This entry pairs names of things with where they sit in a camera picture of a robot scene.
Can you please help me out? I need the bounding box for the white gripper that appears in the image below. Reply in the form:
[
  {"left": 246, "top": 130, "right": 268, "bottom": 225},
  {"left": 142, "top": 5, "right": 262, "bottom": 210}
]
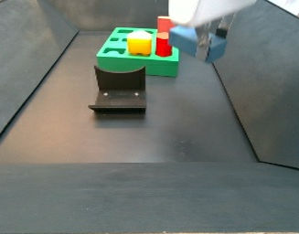
[{"left": 169, "top": 0, "right": 257, "bottom": 62}]

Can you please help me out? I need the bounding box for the blue rectangular block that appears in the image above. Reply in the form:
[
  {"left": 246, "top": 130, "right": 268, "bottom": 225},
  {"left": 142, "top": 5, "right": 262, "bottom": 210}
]
[{"left": 169, "top": 26, "right": 228, "bottom": 63}]

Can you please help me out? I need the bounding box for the green shape sorter board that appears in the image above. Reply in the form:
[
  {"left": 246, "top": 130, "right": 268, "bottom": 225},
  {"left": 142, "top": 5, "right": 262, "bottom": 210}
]
[{"left": 97, "top": 27, "right": 179, "bottom": 77}]

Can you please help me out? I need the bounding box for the black curved fixture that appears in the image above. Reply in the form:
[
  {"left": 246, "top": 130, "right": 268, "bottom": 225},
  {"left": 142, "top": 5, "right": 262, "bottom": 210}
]
[{"left": 89, "top": 67, "right": 147, "bottom": 112}]

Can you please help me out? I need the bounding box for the salmon red oblong block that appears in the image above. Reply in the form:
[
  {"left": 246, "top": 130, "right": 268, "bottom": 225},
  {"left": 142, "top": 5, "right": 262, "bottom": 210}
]
[{"left": 158, "top": 16, "right": 174, "bottom": 33}]

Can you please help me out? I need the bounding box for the red hexagon block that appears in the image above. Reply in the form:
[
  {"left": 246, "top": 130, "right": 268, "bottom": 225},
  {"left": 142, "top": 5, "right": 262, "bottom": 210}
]
[{"left": 155, "top": 32, "right": 173, "bottom": 57}]

